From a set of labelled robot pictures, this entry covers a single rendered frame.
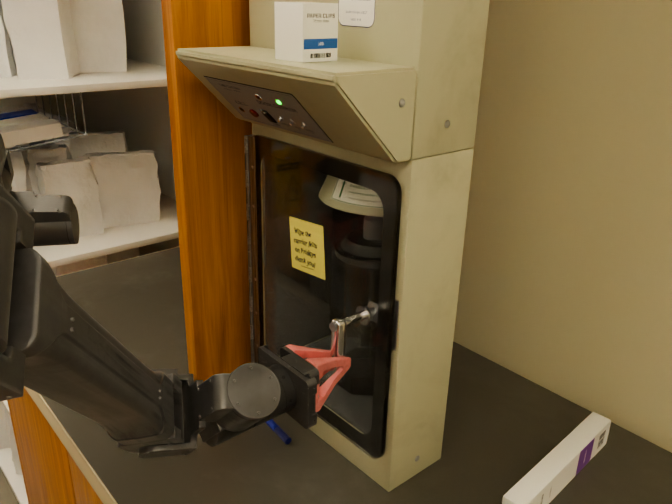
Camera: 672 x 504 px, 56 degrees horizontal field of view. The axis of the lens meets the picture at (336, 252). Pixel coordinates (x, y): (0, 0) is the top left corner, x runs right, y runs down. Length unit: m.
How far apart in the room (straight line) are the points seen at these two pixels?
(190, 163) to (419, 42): 0.42
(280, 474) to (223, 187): 0.44
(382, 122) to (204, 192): 0.40
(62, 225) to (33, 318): 0.56
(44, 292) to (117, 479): 0.62
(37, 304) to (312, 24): 0.44
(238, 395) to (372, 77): 0.34
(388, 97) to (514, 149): 0.52
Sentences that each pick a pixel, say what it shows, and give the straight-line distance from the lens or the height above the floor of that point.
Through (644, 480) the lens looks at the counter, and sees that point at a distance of 1.06.
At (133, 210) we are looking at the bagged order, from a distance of 1.99.
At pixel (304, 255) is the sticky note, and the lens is 0.88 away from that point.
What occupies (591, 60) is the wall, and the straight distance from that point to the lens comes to 1.07.
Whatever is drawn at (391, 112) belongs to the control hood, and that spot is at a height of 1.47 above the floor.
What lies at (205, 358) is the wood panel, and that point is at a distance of 1.10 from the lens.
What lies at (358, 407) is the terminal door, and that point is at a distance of 0.89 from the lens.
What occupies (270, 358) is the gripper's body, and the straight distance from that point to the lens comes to 0.77.
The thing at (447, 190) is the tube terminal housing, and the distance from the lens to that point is 0.77.
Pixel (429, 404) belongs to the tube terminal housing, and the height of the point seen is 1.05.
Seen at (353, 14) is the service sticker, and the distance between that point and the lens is 0.76.
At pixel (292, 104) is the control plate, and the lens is 0.73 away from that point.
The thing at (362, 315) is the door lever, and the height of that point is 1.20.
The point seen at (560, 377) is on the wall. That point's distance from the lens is 1.22.
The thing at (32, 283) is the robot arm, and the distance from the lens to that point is 0.40.
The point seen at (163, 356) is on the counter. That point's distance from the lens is 1.25.
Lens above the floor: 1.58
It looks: 22 degrees down
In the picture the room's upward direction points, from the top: 1 degrees clockwise
